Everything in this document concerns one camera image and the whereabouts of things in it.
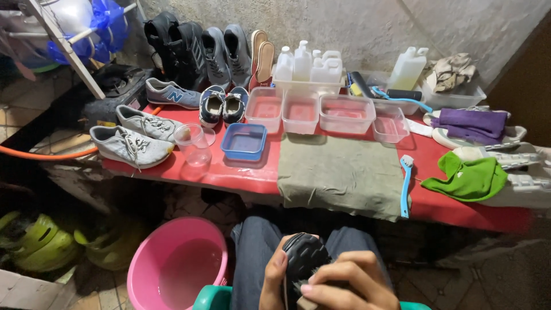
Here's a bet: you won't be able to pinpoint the person's right hand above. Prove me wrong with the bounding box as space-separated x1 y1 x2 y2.
300 251 401 310

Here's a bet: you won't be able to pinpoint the person's left hand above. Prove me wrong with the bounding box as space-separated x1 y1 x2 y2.
260 234 320 310

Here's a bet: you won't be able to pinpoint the black shoe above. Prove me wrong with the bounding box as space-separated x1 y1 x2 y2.
282 232 333 310

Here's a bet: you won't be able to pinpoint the wooden scrub brush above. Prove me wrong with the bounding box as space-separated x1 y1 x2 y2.
296 268 321 310

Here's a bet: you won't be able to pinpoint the person's blue jeans legs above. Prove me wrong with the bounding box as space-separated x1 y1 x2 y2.
230 216 393 310

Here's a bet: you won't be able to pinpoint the pink plastic basin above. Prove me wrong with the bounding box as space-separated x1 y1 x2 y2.
127 216 229 310

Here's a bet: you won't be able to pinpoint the olive green cloth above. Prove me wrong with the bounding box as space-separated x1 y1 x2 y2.
277 133 412 223

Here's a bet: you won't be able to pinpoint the blue plastic container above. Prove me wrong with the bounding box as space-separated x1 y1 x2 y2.
220 123 268 162

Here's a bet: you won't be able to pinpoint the bright green cloth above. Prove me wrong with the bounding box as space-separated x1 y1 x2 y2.
420 151 509 203

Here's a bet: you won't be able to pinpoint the clear plastic cup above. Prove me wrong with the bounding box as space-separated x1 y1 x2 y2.
173 123 213 168

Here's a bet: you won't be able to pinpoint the clear small plastic container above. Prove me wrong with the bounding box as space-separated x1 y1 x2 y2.
372 106 411 144

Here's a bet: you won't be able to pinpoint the clear square plastic container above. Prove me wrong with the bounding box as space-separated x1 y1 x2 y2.
244 86 284 134
282 89 320 135

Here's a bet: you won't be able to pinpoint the green gas cylinder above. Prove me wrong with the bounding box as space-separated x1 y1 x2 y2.
0 210 80 273
73 219 149 272

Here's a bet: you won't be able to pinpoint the white shoe insole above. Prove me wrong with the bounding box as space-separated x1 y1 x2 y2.
406 118 434 139

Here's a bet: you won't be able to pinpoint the navy and white sneaker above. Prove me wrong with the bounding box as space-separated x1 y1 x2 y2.
222 86 250 127
198 85 227 129

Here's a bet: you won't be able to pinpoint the clear wide plastic container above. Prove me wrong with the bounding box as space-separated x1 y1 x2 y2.
318 94 377 135

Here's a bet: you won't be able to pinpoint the clear tool container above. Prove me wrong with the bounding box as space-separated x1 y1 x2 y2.
347 71 426 116

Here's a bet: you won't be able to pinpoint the white plastic tray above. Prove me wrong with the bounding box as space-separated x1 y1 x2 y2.
271 65 347 96

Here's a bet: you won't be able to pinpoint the light grey sneaker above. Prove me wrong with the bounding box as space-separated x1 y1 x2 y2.
90 125 175 169
116 104 185 143

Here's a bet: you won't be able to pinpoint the purple cloth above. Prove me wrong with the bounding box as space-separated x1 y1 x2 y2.
430 108 509 146

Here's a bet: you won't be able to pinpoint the black cylinder brush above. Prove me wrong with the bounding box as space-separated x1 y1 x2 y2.
386 89 423 102

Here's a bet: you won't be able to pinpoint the black long brush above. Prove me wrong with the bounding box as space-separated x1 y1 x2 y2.
349 71 376 99

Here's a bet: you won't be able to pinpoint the grey sneaker with blue logo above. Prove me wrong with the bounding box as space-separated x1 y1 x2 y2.
145 77 202 110

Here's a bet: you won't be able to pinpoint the tan shoe insole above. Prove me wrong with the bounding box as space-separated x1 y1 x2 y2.
250 41 276 92
250 30 269 82

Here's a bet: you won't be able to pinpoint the white plastic bottle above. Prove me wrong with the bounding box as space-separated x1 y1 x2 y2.
275 46 295 82

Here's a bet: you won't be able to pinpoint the white plastic jug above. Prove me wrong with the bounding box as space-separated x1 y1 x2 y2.
312 49 342 62
310 56 344 84

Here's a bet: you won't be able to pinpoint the clear plastic bin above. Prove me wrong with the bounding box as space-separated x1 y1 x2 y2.
421 71 488 111

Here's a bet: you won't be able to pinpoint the white pump bottle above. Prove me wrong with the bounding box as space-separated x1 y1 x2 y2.
293 40 312 82

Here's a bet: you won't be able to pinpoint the large translucent white jug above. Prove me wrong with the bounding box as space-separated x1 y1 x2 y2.
387 46 430 91

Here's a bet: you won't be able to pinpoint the dark grey running shoe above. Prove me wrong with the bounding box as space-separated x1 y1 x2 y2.
201 27 232 91
223 23 253 89

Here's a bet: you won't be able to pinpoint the dirty beige rag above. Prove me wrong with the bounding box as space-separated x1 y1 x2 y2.
424 53 478 94

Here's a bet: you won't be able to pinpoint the black sneaker with white stripes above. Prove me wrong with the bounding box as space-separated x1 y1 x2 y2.
167 22 209 92

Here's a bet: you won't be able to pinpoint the black gas stove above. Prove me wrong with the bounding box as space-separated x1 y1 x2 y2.
81 64 154 131

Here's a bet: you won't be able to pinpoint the black high-top sneaker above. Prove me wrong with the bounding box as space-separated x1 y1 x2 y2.
143 11 181 78

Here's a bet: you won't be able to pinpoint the white rack with blue bags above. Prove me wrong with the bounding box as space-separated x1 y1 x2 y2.
0 0 147 100

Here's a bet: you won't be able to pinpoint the blue handled white brush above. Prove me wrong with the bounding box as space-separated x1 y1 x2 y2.
400 155 415 219

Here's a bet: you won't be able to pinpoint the blue curved handle brush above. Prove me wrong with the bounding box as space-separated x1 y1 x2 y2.
371 86 434 114

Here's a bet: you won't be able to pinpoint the white sneaker with straps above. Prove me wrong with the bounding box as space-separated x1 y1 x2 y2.
452 141 551 171
480 164 551 210

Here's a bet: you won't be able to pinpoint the orange hose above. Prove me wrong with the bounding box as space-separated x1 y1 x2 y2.
0 104 166 162

